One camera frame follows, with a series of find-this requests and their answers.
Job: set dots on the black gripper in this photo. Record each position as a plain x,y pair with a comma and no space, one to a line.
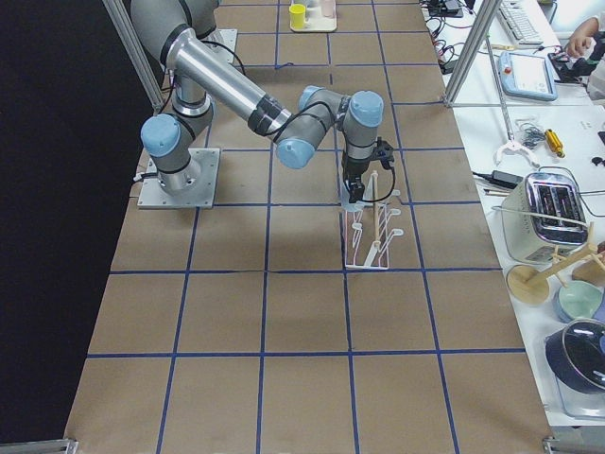
353,171

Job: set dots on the light blue plastic cup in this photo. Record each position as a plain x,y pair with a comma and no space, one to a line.
345,203

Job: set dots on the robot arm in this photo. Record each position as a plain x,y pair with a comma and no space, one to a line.
172,33

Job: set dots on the pink plastic cup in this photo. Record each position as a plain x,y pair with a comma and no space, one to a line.
328,8

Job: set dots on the yellow plastic cup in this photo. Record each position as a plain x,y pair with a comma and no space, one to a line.
297,16

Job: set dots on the person hand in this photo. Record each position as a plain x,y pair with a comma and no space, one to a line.
578,43

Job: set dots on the black power adapter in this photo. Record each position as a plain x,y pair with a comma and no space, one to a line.
505,179

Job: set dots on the cream serving tray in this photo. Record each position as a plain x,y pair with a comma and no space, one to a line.
315,22

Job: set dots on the silver toaster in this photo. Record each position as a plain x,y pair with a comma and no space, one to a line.
542,215

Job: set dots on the wooden mug tree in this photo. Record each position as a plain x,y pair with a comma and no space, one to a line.
530,286

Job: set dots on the teach pendant tablet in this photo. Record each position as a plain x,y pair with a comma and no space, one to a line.
526,76

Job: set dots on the yellow tool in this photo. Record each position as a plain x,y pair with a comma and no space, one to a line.
554,143

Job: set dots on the white keyboard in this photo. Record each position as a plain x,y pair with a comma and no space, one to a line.
512,16

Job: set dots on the green ceramic bowl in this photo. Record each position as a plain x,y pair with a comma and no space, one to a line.
577,300

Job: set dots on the dark blue pot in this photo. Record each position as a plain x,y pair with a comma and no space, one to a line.
575,354

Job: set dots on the white wire cup rack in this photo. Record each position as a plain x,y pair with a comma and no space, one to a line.
367,235

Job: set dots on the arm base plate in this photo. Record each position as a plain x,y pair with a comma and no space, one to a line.
195,186
223,42

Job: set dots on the aluminium frame post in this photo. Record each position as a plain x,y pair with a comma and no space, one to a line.
479,32

